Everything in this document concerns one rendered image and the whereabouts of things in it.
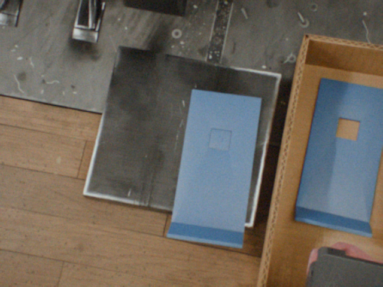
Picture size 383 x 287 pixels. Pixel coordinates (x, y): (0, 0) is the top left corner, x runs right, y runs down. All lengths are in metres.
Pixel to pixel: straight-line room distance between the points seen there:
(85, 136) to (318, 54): 0.25
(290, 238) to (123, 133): 0.19
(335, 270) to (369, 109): 0.27
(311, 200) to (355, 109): 0.10
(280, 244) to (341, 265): 0.20
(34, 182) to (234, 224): 0.21
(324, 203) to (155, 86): 0.20
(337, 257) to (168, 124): 0.27
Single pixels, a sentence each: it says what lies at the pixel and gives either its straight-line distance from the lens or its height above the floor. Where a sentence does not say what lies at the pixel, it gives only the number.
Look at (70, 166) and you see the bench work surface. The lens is 0.76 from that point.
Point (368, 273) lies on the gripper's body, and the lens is 0.54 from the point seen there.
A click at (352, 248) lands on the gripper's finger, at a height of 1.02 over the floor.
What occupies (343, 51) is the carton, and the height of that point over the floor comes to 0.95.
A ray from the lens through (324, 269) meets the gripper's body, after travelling 0.54.
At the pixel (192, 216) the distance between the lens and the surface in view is 0.72.
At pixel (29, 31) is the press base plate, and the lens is 0.82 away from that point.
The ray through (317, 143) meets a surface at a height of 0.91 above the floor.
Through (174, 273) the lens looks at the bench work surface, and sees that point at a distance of 0.74.
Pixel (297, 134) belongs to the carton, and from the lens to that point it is 0.76.
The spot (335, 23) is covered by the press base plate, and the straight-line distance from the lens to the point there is 0.81.
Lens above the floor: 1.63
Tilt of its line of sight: 75 degrees down
